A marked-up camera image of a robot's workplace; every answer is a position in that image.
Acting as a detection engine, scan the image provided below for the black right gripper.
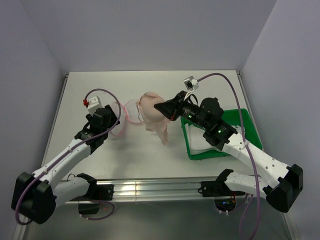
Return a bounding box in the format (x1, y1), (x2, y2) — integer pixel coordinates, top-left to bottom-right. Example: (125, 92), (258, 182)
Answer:
(154, 90), (209, 130)

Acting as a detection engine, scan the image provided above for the pink beige bra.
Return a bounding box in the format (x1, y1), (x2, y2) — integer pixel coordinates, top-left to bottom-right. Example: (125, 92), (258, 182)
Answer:
(136, 92), (170, 145)

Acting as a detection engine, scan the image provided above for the mesh laundry bag pink trim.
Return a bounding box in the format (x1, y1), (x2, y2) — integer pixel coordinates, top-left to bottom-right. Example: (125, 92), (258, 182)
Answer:
(110, 99), (144, 138)

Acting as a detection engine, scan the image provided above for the white cloth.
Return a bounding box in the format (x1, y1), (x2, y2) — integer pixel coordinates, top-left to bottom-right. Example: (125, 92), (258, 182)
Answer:
(185, 125), (223, 155)

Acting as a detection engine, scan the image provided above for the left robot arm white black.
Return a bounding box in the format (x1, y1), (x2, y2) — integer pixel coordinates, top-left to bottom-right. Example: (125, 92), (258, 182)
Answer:
(11, 105), (122, 226)

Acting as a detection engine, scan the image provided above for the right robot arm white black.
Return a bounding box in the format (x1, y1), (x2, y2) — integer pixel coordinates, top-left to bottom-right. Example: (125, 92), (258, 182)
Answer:
(154, 91), (304, 213)

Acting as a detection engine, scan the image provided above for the green plastic tray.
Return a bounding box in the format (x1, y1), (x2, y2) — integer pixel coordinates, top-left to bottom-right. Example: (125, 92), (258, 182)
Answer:
(180, 108), (263, 160)

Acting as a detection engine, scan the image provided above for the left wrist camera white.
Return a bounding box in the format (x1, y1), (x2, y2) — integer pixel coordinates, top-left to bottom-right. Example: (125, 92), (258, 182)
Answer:
(83, 96), (103, 116)

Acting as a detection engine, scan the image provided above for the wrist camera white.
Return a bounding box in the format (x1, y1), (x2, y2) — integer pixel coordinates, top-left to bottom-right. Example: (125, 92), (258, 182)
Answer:
(183, 76), (199, 100)
(83, 96), (103, 116)

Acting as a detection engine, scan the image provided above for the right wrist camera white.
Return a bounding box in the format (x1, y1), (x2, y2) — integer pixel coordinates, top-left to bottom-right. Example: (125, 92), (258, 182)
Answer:
(183, 76), (199, 100)

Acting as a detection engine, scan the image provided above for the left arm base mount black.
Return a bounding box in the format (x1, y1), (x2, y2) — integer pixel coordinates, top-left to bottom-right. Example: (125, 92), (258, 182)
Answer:
(70, 184), (116, 221)

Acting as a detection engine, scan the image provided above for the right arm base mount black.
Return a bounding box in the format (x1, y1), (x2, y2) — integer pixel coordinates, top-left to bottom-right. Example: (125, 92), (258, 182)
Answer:
(197, 180), (246, 213)

